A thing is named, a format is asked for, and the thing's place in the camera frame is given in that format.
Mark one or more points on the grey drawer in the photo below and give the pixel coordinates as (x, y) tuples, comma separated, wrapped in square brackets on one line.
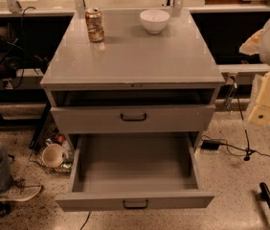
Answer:
[(131, 119), (134, 171)]

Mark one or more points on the grey drawer cabinet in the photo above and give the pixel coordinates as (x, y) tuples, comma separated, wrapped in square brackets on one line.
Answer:
[(132, 67)]

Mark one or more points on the black power adapter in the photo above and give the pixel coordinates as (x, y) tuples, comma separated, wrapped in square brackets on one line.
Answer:
[(210, 145)]

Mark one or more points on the white ceramic bowl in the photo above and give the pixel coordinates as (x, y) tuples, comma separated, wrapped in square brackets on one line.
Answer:
[(154, 21)]

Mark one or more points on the orange crumpled soda can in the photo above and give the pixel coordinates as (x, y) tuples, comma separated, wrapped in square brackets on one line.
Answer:
[(93, 18)]

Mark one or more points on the white cup on floor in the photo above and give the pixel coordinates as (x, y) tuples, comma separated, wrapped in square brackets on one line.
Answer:
[(52, 156)]

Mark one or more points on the dark machinery under bench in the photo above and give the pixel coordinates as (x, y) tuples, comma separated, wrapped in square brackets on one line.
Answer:
[(15, 59)]

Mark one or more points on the light sneaker shoe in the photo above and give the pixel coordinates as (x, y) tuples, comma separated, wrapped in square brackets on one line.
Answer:
[(20, 193)]

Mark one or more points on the wire basket with items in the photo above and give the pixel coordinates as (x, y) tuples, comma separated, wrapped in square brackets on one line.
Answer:
[(54, 138)]

